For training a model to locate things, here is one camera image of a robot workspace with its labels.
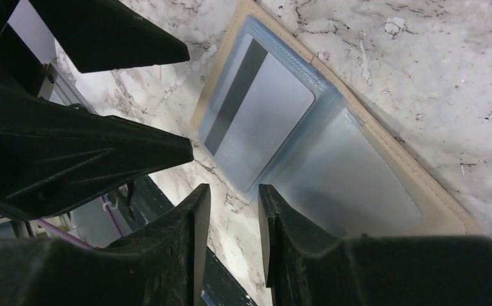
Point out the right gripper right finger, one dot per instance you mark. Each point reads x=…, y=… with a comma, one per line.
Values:
x=305, y=265

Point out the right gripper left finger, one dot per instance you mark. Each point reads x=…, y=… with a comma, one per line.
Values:
x=161, y=263

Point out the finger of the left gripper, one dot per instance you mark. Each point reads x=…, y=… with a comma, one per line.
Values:
x=106, y=35
x=54, y=158

